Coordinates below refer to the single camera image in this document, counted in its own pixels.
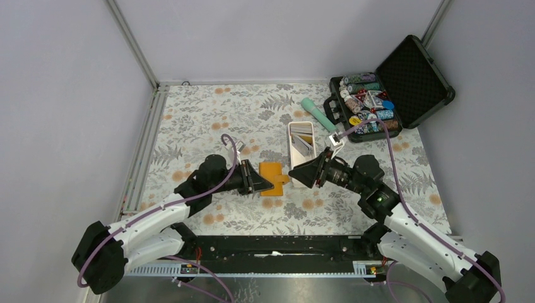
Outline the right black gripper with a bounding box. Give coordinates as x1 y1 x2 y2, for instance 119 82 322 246
288 147 367 196

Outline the black poker chip case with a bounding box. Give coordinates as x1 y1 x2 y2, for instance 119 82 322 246
324 35 456 143

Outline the cards stack in tray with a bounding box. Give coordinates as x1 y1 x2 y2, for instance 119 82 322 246
289 124 313 137

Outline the orange leather card holder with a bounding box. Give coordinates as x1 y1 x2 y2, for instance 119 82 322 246
259 162 290 197

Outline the floral table mat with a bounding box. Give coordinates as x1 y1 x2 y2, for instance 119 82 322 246
129 83 451 235

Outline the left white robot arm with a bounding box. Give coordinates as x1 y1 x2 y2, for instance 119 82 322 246
71 155 274 295

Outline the mint green handle tool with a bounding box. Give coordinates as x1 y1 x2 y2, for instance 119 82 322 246
300 97 337 133

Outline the white plastic tray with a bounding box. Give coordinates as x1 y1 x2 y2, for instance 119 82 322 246
288 121 317 170

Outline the grey card in tray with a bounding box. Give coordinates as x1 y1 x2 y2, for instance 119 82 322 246
291 135 314 157

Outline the purple cable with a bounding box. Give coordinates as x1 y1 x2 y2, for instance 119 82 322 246
76 133 241 303
336 119 507 303

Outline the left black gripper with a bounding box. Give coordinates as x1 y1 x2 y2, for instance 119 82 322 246
210 160 274 196

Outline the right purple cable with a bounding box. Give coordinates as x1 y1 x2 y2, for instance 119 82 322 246
336 119 507 303

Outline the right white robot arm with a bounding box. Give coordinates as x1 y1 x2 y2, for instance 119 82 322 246
289 148 505 302

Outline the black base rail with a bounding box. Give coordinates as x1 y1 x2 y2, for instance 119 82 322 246
177 235 384 275

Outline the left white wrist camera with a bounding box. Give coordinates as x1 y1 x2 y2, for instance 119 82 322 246
229 140 246 163

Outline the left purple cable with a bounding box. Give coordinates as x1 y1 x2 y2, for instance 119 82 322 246
76 133 241 303

